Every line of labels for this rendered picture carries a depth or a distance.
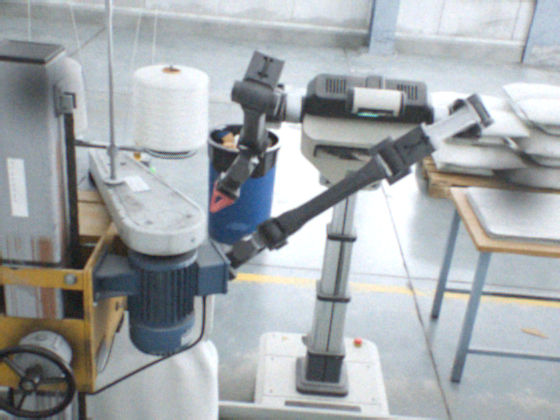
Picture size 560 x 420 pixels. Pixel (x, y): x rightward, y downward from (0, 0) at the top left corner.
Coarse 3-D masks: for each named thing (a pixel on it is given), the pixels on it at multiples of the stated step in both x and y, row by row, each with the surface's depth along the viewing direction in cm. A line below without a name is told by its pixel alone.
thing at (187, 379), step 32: (128, 352) 198; (192, 352) 199; (96, 384) 199; (128, 384) 199; (160, 384) 199; (192, 384) 199; (96, 416) 205; (128, 416) 204; (160, 416) 203; (192, 416) 204
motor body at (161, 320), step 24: (144, 264) 146; (168, 264) 146; (192, 264) 151; (144, 288) 150; (168, 288) 149; (192, 288) 154; (144, 312) 152; (168, 312) 151; (192, 312) 159; (144, 336) 153; (168, 336) 153; (192, 336) 159
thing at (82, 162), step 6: (78, 156) 193; (84, 156) 193; (78, 162) 189; (84, 162) 189; (78, 168) 185; (84, 168) 185; (78, 174) 182; (84, 174) 182; (78, 180) 178; (84, 180) 179; (78, 186) 176; (84, 186) 176; (90, 186) 176; (96, 186) 176
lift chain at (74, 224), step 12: (72, 120) 133; (72, 132) 133; (72, 144) 133; (72, 156) 134; (72, 168) 135; (72, 180) 136; (72, 192) 138; (72, 204) 139; (72, 216) 140; (72, 228) 141; (72, 240) 142; (72, 252) 144; (72, 264) 145; (84, 396) 161; (84, 408) 163
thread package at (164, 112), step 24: (144, 72) 148; (168, 72) 147; (192, 72) 151; (144, 96) 145; (168, 96) 144; (192, 96) 146; (144, 120) 147; (168, 120) 146; (192, 120) 148; (144, 144) 150; (168, 144) 148; (192, 144) 150
